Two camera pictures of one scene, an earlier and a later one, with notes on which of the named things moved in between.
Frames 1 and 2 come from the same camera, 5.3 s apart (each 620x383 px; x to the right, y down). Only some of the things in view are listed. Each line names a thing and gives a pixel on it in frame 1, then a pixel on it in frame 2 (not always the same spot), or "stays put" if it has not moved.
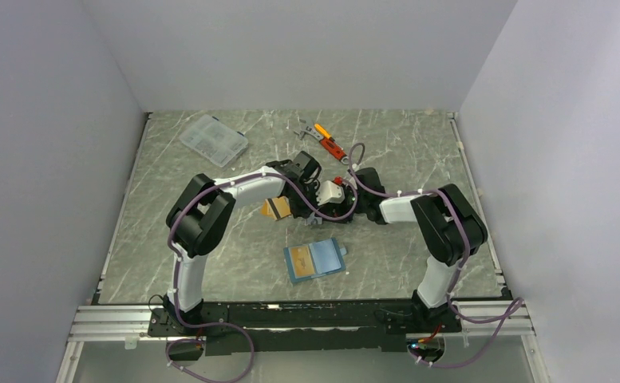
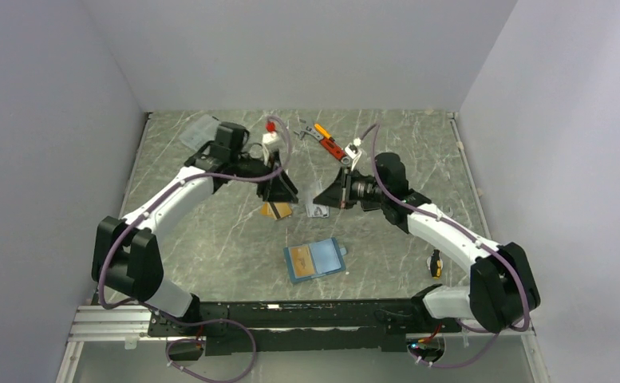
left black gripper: x=301 y=212 to x=278 y=189
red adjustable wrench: x=329 y=144 stays put
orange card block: x=302 y=262 stays put
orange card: x=277 y=207 stays put
